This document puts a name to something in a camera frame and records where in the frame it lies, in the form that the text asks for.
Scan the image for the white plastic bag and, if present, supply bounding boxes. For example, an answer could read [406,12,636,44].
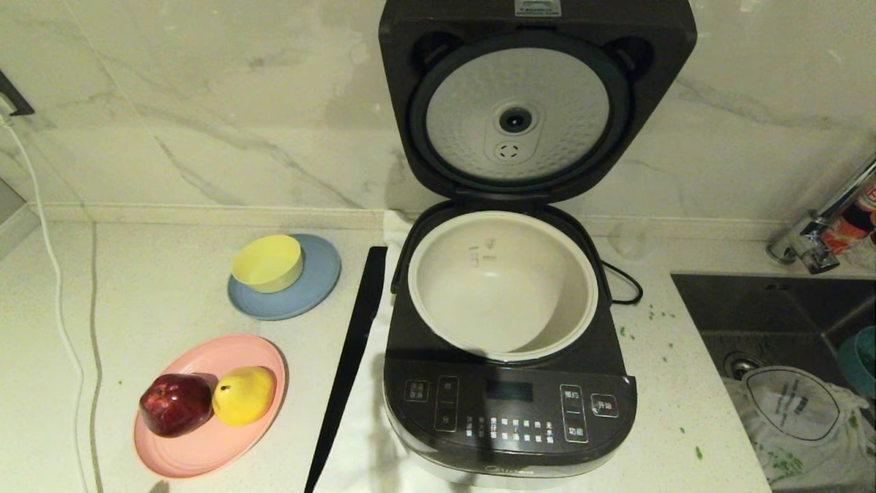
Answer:
[722,375,876,490]

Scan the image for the black rice cooker lid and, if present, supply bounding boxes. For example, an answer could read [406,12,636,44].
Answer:
[378,0,699,205]

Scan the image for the pink plate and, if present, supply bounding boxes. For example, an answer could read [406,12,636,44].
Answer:
[133,333,288,479]

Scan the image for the black power cord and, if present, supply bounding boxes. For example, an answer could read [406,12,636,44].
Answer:
[601,260,644,305]

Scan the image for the teal bowl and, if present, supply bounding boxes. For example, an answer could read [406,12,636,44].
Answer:
[838,325,876,401]

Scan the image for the chrome faucet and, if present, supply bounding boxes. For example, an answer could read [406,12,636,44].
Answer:
[766,152,876,276]

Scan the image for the steel sink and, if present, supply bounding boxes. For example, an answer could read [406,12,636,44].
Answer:
[671,274,876,493]

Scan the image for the blue plate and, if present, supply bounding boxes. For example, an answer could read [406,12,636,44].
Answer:
[227,233,342,321]

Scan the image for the black flat mat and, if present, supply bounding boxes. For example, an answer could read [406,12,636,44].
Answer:
[303,246,388,493]

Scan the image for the white inner pot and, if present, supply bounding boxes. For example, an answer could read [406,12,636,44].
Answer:
[408,210,600,362]

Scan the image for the white cable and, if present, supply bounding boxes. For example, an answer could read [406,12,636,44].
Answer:
[0,116,90,493]

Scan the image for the yellow bowl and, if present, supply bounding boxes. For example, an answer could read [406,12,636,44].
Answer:
[231,234,304,294]

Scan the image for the black rice cooker body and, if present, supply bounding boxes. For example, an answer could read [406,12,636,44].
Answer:
[382,200,639,490]

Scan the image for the dark red apple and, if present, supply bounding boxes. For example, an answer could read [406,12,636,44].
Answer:
[140,373,214,438]

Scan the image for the yellow pear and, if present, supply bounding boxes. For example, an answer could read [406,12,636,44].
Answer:
[212,366,277,427]

